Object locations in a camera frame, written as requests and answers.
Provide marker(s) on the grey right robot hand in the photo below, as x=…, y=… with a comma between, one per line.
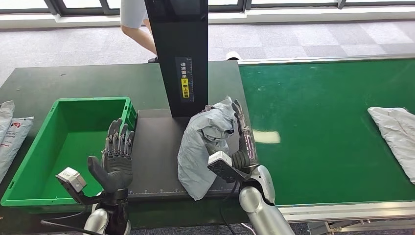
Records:
x=247, y=152

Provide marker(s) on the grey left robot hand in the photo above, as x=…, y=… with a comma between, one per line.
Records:
x=116, y=172

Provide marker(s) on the plain grey parcel bag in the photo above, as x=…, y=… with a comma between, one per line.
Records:
x=201, y=146

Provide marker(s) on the long grey red-striped parcel bag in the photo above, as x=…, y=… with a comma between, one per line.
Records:
x=395, y=136

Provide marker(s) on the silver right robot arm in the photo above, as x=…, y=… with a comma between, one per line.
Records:
x=262, y=211

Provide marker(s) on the black inbound scanner machine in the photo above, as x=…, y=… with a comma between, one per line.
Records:
x=155, y=155

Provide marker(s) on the green conveyor belt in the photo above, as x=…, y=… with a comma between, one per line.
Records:
x=317, y=129

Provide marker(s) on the white parcel bag with text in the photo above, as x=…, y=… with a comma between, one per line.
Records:
x=14, y=139

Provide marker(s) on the plain white parcel bag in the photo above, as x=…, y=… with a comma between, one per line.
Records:
x=6, y=120

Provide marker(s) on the green plastic crate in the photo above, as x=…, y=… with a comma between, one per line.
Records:
x=64, y=146

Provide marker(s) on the black and yellow ruler sticker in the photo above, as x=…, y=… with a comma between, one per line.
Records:
x=184, y=81

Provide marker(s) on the small white round object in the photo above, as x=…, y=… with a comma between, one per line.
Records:
x=233, y=55

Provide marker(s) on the person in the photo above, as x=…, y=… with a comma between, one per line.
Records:
x=139, y=29

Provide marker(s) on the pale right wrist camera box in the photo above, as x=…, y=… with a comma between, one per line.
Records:
x=223, y=167

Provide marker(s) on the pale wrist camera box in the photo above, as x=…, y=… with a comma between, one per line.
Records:
x=223, y=167
x=70, y=178

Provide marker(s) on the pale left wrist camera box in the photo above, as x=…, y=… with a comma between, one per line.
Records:
x=70, y=178

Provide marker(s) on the dark window frame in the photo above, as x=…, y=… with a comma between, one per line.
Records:
x=81, y=12

